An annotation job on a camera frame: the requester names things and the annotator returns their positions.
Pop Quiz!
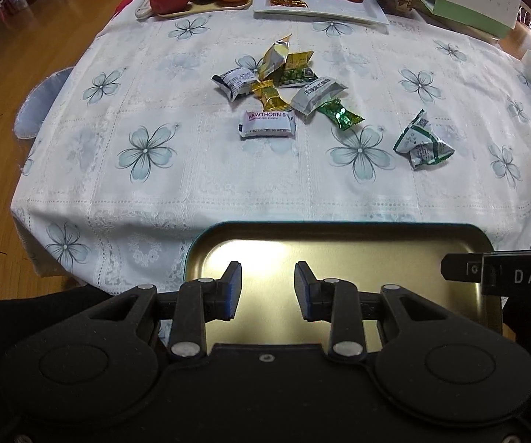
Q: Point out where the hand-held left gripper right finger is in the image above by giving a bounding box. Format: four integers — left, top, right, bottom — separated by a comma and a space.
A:
294, 261, 454, 363

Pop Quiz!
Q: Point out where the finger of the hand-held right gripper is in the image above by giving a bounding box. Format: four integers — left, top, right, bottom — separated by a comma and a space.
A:
440, 252, 484, 284

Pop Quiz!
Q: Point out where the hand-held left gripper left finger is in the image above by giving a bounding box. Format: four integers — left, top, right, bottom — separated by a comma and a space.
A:
82, 261, 243, 361

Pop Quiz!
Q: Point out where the gold metal tray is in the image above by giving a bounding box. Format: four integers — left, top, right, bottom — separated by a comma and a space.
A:
183, 221, 504, 356

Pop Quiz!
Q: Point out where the green white snack packet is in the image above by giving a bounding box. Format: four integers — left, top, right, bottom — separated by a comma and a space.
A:
393, 109, 456, 170

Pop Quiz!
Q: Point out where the white red-lettered snack packet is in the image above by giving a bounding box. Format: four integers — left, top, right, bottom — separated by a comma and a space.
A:
239, 109, 297, 138

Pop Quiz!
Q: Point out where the green foil candy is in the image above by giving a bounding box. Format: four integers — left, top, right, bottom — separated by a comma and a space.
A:
316, 99, 366, 130

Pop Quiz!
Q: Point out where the grey white snack packet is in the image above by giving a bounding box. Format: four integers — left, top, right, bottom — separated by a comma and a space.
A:
290, 76, 347, 114

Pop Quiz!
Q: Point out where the gold foil candy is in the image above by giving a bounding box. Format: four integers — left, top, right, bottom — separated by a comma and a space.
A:
251, 80, 290, 110

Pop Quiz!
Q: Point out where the white blue snack packet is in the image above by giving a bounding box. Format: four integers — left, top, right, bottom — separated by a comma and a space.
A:
212, 67, 255, 101

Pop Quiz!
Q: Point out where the green pea snack packet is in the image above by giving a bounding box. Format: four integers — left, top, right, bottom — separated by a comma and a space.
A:
277, 65, 320, 89

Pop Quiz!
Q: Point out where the silver yellow snack packet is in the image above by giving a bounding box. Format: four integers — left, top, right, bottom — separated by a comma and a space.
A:
257, 34, 293, 80

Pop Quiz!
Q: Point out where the person's dark clothing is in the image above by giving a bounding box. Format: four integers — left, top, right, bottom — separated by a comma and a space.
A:
0, 285, 111, 443

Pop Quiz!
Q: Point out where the green desk calendar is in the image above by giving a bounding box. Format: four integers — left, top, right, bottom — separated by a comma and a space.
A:
414, 0, 527, 40

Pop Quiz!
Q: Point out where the blue chair cushion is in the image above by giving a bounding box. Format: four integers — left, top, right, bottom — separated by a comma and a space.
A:
13, 66, 75, 142

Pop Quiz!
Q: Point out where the beige fruit tray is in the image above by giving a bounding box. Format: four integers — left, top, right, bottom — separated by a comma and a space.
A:
135, 0, 254, 20

